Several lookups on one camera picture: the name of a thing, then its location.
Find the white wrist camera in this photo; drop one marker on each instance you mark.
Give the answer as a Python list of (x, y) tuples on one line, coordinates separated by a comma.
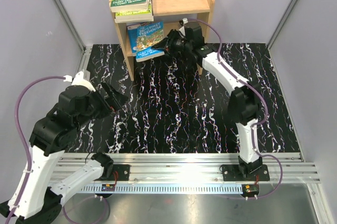
[(79, 80), (182, 24)]

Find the blue 26-Storey Treehouse book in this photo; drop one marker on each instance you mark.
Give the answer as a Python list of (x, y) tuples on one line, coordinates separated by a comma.
[(147, 36)]

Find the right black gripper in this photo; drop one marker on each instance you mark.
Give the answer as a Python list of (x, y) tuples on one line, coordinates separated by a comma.
[(166, 44)]

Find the aluminium mounting rail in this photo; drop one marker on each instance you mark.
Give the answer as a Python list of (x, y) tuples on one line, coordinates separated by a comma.
[(205, 168)]

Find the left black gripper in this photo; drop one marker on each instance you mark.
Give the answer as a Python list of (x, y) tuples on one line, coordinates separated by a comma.
[(111, 104)]

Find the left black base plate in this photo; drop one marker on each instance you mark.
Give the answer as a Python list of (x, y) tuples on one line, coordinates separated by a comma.
[(120, 172)]

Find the lime green 65-Storey Treehouse book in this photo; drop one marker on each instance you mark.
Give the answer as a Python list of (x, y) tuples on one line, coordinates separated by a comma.
[(145, 15)]

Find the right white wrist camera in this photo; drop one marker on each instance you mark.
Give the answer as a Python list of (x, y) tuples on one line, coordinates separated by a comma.
[(182, 24)]

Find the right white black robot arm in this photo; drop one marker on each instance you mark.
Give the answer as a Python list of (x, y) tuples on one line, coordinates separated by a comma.
[(245, 100)]

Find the black marble pattern mat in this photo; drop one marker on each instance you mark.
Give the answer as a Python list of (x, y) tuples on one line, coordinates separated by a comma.
[(171, 108)]

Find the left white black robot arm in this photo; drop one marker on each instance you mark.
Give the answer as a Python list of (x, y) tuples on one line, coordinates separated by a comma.
[(34, 200)]

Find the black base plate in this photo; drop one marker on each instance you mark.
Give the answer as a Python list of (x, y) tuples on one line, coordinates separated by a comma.
[(232, 173), (120, 172)]

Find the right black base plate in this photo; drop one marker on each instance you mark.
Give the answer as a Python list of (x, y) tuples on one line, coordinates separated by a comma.
[(232, 173)]

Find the blue back-cover book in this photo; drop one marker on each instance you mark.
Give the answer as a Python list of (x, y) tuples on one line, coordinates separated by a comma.
[(132, 34)]

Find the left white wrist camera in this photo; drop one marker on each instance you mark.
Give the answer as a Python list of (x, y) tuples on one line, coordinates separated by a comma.
[(79, 80)]

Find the white slotted cable duct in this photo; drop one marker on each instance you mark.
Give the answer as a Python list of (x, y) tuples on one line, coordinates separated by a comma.
[(202, 189)]

